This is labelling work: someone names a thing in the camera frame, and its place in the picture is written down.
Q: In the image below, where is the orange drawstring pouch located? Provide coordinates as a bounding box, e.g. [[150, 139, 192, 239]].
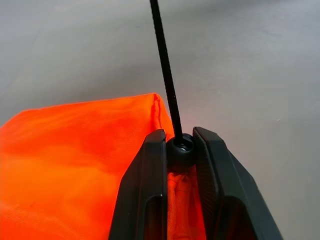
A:
[[0, 92, 208, 240]]

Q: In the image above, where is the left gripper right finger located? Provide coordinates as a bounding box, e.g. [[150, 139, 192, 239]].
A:
[[192, 126, 283, 240]]

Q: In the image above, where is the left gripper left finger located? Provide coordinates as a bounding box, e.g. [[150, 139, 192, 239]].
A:
[[107, 129, 168, 240]]

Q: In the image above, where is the black drawstring with cord lock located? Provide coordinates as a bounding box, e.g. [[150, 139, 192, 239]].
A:
[[149, 0, 197, 174]]

